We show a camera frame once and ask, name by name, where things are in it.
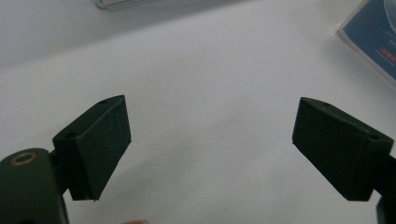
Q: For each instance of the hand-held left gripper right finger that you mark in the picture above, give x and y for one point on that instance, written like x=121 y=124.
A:
x=339 y=146

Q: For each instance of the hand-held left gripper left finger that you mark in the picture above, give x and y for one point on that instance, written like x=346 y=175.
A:
x=96 y=146

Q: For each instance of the blue and white box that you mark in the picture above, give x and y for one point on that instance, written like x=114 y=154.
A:
x=373 y=34

